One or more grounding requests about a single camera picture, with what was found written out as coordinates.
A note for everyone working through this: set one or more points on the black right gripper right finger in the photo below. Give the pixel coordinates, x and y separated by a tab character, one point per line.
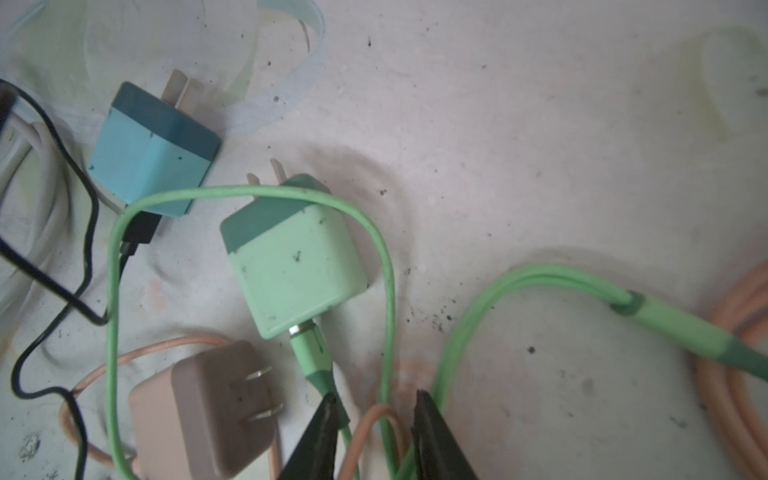
437	453

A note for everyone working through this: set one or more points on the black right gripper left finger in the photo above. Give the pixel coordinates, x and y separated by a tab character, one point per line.
314	456

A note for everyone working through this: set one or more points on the green USB charger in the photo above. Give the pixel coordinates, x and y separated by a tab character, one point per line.
293	259

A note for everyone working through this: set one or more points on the pink USB charger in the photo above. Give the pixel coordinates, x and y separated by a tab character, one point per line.
208	416

